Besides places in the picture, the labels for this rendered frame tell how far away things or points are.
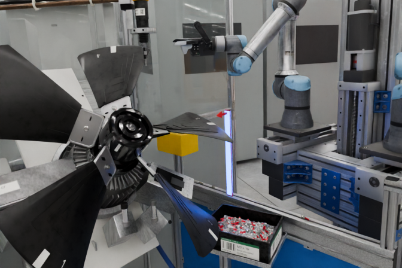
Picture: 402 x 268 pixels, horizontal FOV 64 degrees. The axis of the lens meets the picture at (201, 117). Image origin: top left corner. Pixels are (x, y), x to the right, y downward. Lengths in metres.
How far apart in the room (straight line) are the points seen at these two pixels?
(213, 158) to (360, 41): 1.26
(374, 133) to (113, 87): 1.06
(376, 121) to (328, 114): 3.93
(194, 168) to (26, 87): 1.46
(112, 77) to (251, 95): 3.12
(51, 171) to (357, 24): 1.19
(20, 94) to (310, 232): 0.90
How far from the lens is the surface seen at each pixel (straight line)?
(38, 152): 1.04
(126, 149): 0.80
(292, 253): 1.22
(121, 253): 1.00
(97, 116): 0.85
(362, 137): 1.47
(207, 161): 2.21
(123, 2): 0.91
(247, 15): 3.96
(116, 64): 1.02
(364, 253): 1.07
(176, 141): 1.33
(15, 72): 0.85
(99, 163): 0.79
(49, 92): 0.84
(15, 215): 0.67
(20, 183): 0.87
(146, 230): 0.97
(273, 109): 4.79
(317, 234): 1.11
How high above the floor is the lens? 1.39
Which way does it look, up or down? 11 degrees down
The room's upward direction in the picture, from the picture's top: 3 degrees counter-clockwise
